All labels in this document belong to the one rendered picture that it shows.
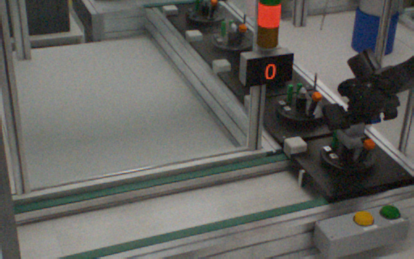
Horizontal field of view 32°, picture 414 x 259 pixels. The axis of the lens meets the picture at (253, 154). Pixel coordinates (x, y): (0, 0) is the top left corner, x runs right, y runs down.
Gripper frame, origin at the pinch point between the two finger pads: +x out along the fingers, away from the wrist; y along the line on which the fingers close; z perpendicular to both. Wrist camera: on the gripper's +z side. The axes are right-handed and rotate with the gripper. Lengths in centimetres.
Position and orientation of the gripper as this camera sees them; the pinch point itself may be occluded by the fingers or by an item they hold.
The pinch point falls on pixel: (351, 120)
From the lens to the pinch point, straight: 175.0
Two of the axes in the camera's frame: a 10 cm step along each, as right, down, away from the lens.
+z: -2.9, -9.2, 2.6
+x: -3.0, 3.5, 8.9
